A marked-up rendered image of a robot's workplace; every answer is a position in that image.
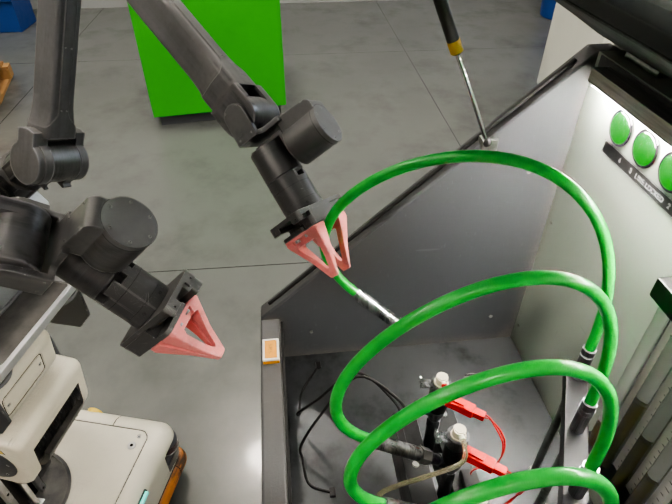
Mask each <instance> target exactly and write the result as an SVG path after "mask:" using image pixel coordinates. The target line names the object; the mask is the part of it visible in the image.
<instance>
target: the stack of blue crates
mask: <svg viewBox="0 0 672 504"><path fill-rule="evenodd" d="M36 21H37V20H36V17H35V14H34V12H33V9H32V6H31V3H30V0H0V33H7V32H23V31H24V30H26V29H27V28H28V27H30V26H31V25H32V24H34V23H35V22H36Z"/></svg>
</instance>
